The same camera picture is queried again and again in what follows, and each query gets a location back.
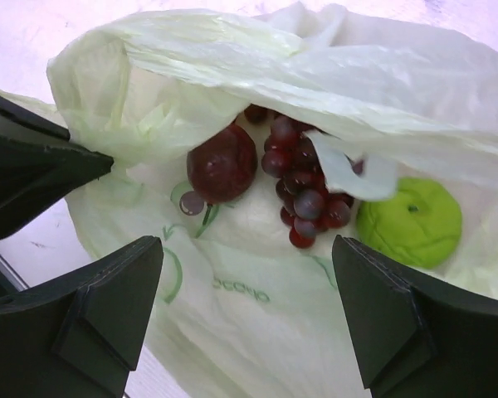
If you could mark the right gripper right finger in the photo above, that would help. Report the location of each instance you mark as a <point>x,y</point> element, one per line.
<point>415,335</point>

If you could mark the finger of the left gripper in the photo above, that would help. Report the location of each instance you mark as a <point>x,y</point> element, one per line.
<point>39,165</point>

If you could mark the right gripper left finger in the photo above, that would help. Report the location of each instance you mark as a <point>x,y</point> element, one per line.
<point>81,334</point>

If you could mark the pale green plastic bag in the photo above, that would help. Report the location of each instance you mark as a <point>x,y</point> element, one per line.
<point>239,311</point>

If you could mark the lime green fruit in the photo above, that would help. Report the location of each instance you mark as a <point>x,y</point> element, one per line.
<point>420,226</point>

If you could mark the dark red grape bunch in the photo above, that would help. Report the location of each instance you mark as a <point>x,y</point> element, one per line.
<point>308,207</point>

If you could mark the dark red plum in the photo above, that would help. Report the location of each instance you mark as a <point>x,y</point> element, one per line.
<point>222,168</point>

